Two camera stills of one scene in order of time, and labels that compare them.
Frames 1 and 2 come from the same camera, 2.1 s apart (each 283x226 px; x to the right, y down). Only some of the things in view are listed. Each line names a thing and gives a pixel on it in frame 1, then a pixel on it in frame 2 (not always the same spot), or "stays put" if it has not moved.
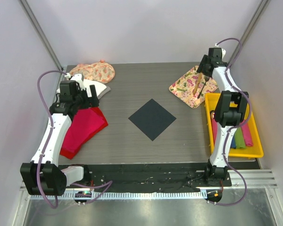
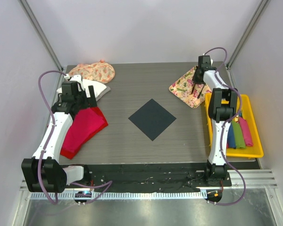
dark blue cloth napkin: (152, 119) stays put
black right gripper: (201, 67) → (195, 80)
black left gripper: (92, 101) stays put
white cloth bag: (99, 88) stays put
